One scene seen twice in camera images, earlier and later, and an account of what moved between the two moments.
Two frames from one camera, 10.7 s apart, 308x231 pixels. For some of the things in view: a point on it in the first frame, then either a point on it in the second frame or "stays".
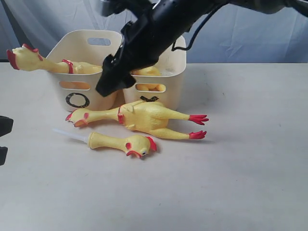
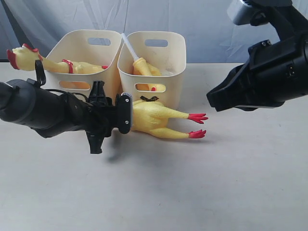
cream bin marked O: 93,47 stays
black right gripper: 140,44 to 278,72
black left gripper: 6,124 to 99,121
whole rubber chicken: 142,115 stays
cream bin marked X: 168,88 stays
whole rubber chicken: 24,58 stays
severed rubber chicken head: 135,145 to 140,67
